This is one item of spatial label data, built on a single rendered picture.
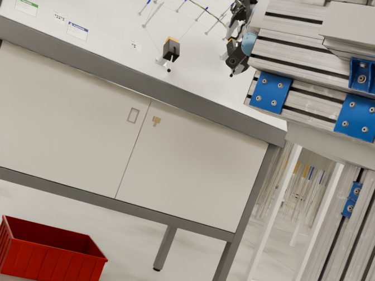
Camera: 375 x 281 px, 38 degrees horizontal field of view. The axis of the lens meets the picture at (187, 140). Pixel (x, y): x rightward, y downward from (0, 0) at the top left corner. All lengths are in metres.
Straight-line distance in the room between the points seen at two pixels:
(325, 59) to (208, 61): 1.02
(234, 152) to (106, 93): 0.58
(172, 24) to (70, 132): 0.61
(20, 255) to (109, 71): 0.76
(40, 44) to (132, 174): 0.57
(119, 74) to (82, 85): 0.13
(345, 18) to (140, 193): 1.20
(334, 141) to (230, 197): 0.99
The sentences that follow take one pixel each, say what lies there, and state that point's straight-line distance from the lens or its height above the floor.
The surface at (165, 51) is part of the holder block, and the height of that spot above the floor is 0.97.
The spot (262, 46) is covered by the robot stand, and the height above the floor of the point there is 0.99.
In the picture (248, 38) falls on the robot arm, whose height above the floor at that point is 1.09.
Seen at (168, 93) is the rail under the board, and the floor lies 0.83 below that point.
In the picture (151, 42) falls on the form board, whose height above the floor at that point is 0.99.
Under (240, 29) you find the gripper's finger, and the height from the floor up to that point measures 1.18.
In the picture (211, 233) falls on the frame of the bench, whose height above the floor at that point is 0.38.
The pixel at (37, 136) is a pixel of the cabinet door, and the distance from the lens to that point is 1.91.
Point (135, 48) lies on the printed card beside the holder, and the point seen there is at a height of 0.94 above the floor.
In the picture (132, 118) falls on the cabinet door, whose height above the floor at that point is 0.70.
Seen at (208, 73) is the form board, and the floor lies 0.97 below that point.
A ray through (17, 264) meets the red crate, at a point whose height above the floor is 0.05.
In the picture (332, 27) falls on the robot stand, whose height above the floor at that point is 1.02.
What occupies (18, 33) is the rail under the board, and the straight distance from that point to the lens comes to 1.84.
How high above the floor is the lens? 0.75
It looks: 2 degrees down
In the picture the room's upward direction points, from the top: 21 degrees clockwise
